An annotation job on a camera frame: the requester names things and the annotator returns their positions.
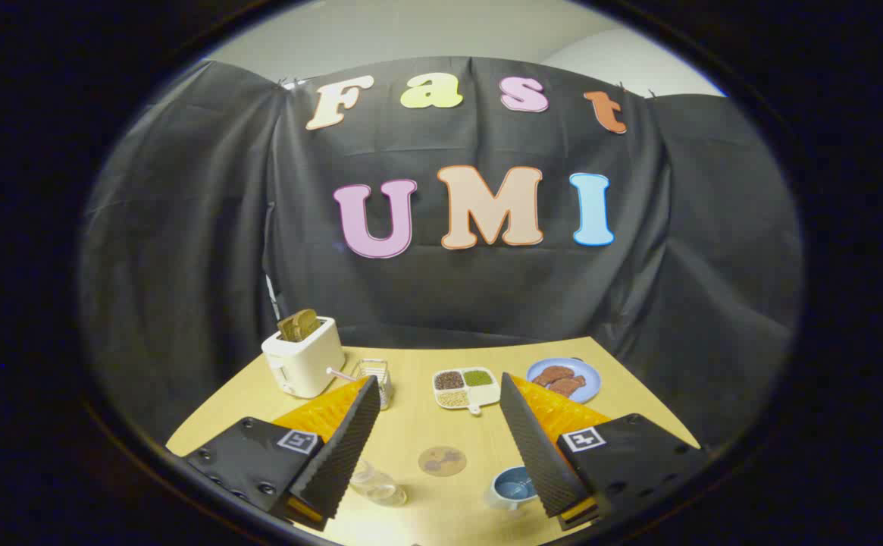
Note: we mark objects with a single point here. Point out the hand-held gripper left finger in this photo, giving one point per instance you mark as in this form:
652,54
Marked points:
342,455

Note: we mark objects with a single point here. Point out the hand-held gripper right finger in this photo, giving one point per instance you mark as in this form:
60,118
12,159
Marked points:
536,455

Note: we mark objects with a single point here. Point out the white cup with blue inside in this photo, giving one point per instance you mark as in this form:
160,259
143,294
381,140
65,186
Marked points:
513,485

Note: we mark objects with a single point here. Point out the clear glass bottle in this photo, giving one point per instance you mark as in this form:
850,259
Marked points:
380,489

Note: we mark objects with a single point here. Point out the round wooden coaster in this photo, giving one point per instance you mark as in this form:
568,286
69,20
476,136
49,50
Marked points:
441,460

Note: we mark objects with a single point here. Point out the wooden table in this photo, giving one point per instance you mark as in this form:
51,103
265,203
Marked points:
411,425

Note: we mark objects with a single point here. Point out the brown meat slice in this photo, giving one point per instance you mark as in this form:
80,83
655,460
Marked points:
568,387
553,374

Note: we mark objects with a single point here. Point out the white divided grain dish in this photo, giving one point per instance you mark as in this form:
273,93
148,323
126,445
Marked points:
488,394

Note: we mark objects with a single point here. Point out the pink stick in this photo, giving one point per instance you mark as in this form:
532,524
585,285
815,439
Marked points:
339,374

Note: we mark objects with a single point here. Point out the light blue plate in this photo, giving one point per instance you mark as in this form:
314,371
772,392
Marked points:
591,383

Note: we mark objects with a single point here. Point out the white toaster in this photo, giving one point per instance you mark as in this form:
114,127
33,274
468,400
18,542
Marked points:
305,364

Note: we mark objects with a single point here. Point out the brown toast slices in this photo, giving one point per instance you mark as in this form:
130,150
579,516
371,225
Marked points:
299,326

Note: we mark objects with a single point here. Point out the black backdrop cloth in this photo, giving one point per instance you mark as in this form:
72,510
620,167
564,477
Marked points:
486,303

